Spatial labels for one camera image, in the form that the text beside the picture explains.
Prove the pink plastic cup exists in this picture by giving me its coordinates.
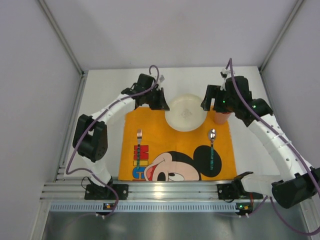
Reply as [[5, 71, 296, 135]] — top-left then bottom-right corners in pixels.
[[213, 111, 232, 125]]

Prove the perforated grey cable duct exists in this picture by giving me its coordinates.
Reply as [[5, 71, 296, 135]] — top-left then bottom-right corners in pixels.
[[49, 201, 251, 213]]

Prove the spoon with teal handle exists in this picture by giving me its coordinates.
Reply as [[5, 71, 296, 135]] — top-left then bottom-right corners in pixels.
[[208, 128, 217, 171]]

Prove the cream round plate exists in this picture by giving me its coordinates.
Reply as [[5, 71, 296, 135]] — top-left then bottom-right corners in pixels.
[[165, 93, 207, 132]]

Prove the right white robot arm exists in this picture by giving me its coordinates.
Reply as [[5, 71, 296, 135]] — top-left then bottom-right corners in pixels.
[[200, 76, 320, 209]]

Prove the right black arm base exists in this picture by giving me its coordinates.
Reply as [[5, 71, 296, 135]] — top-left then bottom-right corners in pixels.
[[216, 183, 251, 202]]

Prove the orange Mickey Mouse placemat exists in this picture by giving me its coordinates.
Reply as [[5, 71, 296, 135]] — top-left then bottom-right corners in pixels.
[[118, 107, 237, 182]]

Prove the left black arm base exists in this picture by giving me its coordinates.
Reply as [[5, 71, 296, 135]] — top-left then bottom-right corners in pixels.
[[84, 179, 129, 200]]

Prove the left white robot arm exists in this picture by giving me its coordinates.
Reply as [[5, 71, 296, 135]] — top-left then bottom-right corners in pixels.
[[65, 73, 170, 187]]

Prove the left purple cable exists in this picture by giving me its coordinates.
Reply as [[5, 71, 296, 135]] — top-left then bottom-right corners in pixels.
[[65, 65, 161, 216]]

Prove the aluminium mounting rail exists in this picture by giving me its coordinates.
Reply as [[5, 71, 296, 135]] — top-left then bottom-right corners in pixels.
[[39, 176, 313, 201]]

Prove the fork with teal handle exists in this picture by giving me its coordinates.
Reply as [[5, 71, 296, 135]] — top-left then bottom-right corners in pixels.
[[136, 129, 143, 170]]

